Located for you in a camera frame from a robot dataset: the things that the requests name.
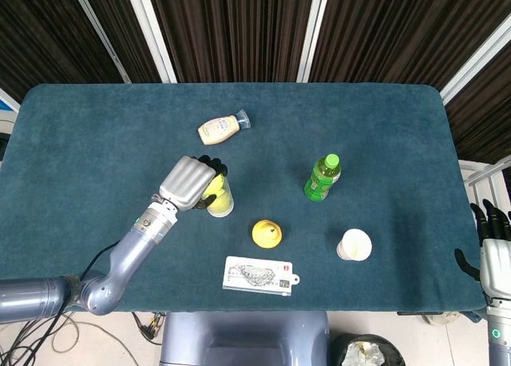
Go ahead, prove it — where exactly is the black power plug cable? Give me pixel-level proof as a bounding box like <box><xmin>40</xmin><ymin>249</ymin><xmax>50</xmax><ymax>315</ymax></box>
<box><xmin>131</xmin><ymin>311</ymin><xmax>167</xmax><ymax>345</ymax></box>

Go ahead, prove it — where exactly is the green tea plastic bottle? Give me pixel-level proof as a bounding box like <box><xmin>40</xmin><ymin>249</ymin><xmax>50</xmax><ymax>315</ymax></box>
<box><xmin>303</xmin><ymin>153</ymin><xmax>343</xmax><ymax>202</ymax></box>

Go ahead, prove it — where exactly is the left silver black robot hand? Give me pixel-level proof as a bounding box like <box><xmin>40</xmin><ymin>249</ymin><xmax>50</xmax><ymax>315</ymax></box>
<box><xmin>158</xmin><ymin>153</ymin><xmax>229</xmax><ymax>213</ymax></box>

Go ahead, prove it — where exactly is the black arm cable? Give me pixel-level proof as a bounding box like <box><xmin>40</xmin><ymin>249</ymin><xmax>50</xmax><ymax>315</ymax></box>
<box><xmin>79</xmin><ymin>240</ymin><xmax>121</xmax><ymax>281</ymax></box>

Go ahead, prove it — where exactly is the blue-grey robot torso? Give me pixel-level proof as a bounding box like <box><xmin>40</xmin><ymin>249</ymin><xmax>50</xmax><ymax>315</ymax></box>
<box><xmin>159</xmin><ymin>311</ymin><xmax>331</xmax><ymax>366</ymax></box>

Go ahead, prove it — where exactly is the teal tablecloth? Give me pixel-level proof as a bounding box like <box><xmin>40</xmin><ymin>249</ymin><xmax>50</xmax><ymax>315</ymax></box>
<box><xmin>0</xmin><ymin>82</ymin><xmax>486</xmax><ymax>313</ymax></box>

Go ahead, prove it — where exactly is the black trash bin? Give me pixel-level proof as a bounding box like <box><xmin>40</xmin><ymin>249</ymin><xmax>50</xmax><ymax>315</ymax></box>
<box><xmin>329</xmin><ymin>332</ymin><xmax>406</xmax><ymax>366</ymax></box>

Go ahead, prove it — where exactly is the yellow lemon-shaped object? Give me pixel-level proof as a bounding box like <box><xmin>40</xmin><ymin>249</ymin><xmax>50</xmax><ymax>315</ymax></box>
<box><xmin>252</xmin><ymin>219</ymin><xmax>283</xmax><ymax>249</ymax></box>

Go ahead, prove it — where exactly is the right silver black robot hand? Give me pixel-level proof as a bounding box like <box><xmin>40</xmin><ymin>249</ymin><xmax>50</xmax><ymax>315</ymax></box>
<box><xmin>454</xmin><ymin>198</ymin><xmax>511</xmax><ymax>299</ymax></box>

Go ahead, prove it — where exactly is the white blue board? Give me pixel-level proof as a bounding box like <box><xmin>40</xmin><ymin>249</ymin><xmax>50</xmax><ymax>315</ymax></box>
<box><xmin>0</xmin><ymin>86</ymin><xmax>21</xmax><ymax>113</ymax></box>

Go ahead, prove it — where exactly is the white metal rack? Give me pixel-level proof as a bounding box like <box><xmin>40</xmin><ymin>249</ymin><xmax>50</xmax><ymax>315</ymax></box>
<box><xmin>458</xmin><ymin>153</ymin><xmax>511</xmax><ymax>219</ymax></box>

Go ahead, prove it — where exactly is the white flat product package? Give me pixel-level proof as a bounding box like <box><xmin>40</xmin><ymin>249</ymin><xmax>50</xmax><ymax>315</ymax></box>
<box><xmin>222</xmin><ymin>255</ymin><xmax>301</xmax><ymax>297</ymax></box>

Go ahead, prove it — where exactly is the white partition post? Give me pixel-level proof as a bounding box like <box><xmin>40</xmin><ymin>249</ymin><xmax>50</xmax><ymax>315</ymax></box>
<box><xmin>439</xmin><ymin>20</ymin><xmax>511</xmax><ymax>106</ymax></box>
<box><xmin>295</xmin><ymin>0</ymin><xmax>335</xmax><ymax>84</ymax></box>
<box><xmin>122</xmin><ymin>0</ymin><xmax>178</xmax><ymax>84</ymax></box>

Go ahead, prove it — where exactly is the beige mayonnaise squeeze bottle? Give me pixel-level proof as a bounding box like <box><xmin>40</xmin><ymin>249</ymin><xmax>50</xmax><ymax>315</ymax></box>
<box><xmin>197</xmin><ymin>108</ymin><xmax>252</xmax><ymax>146</ymax></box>

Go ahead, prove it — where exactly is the black floor cable bundle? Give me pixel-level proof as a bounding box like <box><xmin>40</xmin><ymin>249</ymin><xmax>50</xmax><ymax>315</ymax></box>
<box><xmin>0</xmin><ymin>309</ymin><xmax>65</xmax><ymax>366</ymax></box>

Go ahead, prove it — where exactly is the clear cup with yellow ball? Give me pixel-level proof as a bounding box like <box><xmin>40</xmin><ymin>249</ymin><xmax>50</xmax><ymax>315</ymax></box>
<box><xmin>201</xmin><ymin>173</ymin><xmax>236</xmax><ymax>219</ymax></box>

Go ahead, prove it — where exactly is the tennis ball with black print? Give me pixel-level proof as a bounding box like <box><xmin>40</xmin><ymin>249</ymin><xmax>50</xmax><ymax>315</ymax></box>
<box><xmin>207</xmin><ymin>192</ymin><xmax>234</xmax><ymax>218</ymax></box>

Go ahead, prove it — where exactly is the white crumpled trash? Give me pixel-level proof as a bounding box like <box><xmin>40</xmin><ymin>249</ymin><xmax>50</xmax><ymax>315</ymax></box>
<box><xmin>342</xmin><ymin>340</ymin><xmax>394</xmax><ymax>366</ymax></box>

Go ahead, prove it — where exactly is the dark brown curtain panel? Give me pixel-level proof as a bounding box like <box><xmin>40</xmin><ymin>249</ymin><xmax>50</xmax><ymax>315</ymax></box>
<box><xmin>445</xmin><ymin>54</ymin><xmax>511</xmax><ymax>165</ymax></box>
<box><xmin>75</xmin><ymin>0</ymin><xmax>163</xmax><ymax>83</ymax></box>
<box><xmin>309</xmin><ymin>0</ymin><xmax>511</xmax><ymax>90</ymax></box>
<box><xmin>145</xmin><ymin>0</ymin><xmax>319</xmax><ymax>83</ymax></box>
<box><xmin>0</xmin><ymin>0</ymin><xmax>129</xmax><ymax>103</ymax></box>

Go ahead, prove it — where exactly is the white paper cup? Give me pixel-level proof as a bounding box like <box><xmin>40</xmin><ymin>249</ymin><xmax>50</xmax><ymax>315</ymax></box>
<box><xmin>336</xmin><ymin>228</ymin><xmax>373</xmax><ymax>262</ymax></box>

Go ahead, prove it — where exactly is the thin grey partition post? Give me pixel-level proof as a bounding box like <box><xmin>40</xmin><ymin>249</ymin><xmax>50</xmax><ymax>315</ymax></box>
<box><xmin>67</xmin><ymin>0</ymin><xmax>132</xmax><ymax>84</ymax></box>

